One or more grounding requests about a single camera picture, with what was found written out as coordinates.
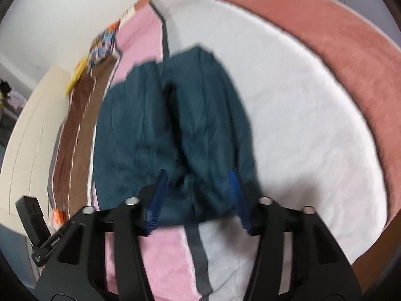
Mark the cream bed frame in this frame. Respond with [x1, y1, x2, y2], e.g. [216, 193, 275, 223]
[0, 67, 76, 237]

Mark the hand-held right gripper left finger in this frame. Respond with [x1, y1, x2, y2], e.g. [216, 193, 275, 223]
[34, 169, 171, 301]

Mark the teal puffer jacket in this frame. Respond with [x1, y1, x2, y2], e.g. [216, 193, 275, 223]
[93, 46, 264, 227]

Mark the yellow packet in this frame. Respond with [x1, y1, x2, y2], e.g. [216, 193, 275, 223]
[65, 56, 90, 95]

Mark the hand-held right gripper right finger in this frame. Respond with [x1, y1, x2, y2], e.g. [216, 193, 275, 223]
[227, 168, 361, 301]

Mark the colourful printed pillow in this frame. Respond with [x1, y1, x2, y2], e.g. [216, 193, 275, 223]
[88, 26, 122, 68]

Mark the orange packet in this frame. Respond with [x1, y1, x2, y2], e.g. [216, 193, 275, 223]
[50, 208, 68, 230]

